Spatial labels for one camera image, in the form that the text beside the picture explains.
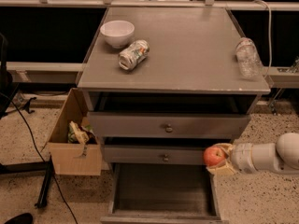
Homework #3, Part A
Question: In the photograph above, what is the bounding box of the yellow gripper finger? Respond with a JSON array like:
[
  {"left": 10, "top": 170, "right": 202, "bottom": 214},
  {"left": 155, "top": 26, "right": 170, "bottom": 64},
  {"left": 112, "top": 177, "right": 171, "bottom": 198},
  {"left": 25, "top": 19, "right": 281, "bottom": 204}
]
[
  {"left": 206, "top": 162, "right": 236, "bottom": 175},
  {"left": 214, "top": 143, "right": 234, "bottom": 157}
]

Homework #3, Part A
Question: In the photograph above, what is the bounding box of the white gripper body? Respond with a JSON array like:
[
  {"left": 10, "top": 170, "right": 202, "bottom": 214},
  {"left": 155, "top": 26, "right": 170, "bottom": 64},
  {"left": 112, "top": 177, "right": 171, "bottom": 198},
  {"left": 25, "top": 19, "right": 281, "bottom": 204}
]
[{"left": 231, "top": 143, "right": 257, "bottom": 174}]

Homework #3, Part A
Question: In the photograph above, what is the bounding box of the red apple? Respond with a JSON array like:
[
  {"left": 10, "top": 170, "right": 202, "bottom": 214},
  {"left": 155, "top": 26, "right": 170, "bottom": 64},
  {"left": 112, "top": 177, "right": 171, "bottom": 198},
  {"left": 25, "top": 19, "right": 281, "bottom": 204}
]
[{"left": 203, "top": 146, "right": 226, "bottom": 167}]

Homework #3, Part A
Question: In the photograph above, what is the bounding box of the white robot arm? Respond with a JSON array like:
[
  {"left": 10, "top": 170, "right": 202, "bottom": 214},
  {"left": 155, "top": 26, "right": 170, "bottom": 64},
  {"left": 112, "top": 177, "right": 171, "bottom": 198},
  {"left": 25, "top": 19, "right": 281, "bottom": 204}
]
[{"left": 203, "top": 133, "right": 299, "bottom": 175}]

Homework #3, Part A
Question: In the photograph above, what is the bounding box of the grey drawer cabinet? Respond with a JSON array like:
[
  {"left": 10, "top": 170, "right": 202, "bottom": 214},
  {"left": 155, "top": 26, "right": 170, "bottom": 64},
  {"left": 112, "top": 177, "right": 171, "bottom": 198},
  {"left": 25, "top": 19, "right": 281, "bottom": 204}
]
[{"left": 76, "top": 6, "right": 271, "bottom": 224}]

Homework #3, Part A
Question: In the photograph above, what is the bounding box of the grey open bottom drawer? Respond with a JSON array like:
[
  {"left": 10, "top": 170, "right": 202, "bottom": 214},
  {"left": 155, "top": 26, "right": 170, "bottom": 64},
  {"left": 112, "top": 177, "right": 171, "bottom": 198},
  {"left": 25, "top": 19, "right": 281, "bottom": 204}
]
[{"left": 100, "top": 163, "right": 229, "bottom": 224}]

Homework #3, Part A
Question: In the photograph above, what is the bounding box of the grey middle drawer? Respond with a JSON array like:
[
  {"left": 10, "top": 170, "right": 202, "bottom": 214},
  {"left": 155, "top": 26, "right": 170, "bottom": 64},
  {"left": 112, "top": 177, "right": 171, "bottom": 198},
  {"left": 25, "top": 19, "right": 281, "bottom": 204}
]
[{"left": 102, "top": 145, "right": 206, "bottom": 165}]

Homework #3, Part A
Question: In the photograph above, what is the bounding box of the grey top drawer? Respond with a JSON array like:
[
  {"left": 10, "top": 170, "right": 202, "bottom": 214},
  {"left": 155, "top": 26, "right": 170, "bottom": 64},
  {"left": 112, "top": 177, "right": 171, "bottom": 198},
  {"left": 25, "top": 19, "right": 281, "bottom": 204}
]
[{"left": 88, "top": 112, "right": 250, "bottom": 139}]

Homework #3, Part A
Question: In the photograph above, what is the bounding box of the clear plastic water bottle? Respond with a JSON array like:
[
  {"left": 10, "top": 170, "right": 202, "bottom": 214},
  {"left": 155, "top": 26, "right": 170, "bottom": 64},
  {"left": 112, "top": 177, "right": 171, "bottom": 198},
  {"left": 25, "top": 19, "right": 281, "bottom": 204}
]
[{"left": 235, "top": 37, "right": 263, "bottom": 79}]

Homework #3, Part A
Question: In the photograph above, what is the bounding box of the crushed aluminium can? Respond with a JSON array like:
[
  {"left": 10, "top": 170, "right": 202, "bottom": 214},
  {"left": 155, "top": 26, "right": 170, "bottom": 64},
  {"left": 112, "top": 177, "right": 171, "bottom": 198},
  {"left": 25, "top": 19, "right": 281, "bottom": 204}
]
[{"left": 118, "top": 40, "right": 150, "bottom": 71}]

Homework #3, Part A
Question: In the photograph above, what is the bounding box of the crumpled snack bag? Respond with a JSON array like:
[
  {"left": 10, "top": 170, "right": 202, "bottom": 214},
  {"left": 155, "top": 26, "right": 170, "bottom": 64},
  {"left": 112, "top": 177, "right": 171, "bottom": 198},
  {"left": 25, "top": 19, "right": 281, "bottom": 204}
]
[{"left": 67, "top": 121, "right": 96, "bottom": 145}]

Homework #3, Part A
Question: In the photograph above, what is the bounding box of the white ceramic bowl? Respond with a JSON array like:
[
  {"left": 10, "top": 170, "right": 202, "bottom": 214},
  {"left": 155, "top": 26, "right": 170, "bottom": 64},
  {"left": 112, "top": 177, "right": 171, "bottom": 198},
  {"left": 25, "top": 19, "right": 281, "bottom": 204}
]
[{"left": 100, "top": 21, "right": 135, "bottom": 49}]

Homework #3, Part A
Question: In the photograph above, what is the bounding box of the cardboard box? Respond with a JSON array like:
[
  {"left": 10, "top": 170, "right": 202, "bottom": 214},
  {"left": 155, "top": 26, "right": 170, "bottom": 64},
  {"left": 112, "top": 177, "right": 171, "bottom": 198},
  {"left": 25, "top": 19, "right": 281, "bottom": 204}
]
[{"left": 47, "top": 89, "right": 102, "bottom": 175}]

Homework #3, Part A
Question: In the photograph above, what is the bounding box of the black stand base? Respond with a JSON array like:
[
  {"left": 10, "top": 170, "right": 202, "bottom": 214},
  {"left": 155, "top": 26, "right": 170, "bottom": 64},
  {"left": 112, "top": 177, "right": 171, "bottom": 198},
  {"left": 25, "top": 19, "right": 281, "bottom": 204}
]
[{"left": 0, "top": 159, "right": 54, "bottom": 209}]

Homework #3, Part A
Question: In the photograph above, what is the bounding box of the black shoe tip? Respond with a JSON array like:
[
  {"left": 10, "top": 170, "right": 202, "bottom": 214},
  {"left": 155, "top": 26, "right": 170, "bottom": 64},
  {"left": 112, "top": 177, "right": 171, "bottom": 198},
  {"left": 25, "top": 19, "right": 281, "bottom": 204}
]
[{"left": 5, "top": 213, "right": 33, "bottom": 224}]

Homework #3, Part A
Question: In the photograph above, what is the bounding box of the white hanging cable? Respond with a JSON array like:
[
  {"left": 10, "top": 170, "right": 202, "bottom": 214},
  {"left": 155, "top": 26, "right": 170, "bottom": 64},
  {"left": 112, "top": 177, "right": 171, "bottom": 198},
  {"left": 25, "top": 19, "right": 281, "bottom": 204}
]
[{"left": 252, "top": 0, "right": 273, "bottom": 79}]

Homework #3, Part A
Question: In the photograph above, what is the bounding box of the black floor cable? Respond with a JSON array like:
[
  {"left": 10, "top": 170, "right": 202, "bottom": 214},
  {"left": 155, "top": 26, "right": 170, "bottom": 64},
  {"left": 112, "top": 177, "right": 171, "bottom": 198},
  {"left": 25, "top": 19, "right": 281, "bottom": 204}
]
[{"left": 0, "top": 91, "right": 79, "bottom": 224}]

